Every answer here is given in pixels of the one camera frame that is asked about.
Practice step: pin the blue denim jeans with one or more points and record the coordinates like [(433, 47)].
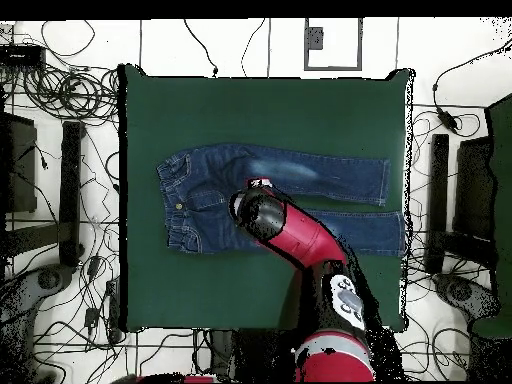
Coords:
[(200, 200)]

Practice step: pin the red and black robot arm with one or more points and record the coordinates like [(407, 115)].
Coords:
[(300, 236)]

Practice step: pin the black flat box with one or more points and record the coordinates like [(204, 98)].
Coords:
[(20, 168), (474, 188)]

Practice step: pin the dark green tablecloth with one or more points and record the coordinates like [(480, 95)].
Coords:
[(260, 112)]

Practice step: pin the small grey square plate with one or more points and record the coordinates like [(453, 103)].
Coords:
[(314, 38)]

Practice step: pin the black stand base bars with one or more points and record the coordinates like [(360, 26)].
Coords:
[(71, 192), (439, 192)]

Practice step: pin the small black power adapter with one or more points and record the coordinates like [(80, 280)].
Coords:
[(94, 266), (91, 318)]

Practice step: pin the green cloth on neighbouring table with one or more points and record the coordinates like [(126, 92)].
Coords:
[(503, 180)]

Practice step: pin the black power strip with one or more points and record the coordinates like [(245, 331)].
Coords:
[(22, 56)]

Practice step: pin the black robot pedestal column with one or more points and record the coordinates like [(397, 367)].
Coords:
[(248, 356)]

